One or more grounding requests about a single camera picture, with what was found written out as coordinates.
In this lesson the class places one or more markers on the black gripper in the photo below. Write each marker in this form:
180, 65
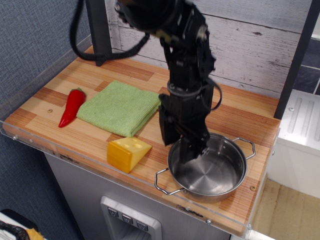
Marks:
183, 118

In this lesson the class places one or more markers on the stainless steel pot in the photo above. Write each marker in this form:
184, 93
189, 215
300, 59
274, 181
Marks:
214, 175

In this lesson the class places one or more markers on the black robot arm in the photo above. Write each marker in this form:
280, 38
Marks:
183, 33

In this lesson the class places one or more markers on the green towel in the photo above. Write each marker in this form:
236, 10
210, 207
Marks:
120, 108

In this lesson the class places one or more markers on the yellow cheese wedge toy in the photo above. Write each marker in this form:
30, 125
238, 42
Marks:
125, 153

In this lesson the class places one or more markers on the silver dispenser panel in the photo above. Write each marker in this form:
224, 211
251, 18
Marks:
126, 223

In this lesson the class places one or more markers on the grey toy cabinet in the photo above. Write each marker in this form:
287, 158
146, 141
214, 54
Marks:
84, 188

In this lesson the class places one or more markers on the red chili pepper toy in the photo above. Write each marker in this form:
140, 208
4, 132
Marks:
75, 99

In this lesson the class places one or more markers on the white toy sink counter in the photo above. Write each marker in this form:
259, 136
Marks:
295, 157

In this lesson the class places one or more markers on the yellow object at corner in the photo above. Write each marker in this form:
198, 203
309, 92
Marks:
34, 235

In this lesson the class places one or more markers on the dark grey right post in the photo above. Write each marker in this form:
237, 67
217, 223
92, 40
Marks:
299, 54

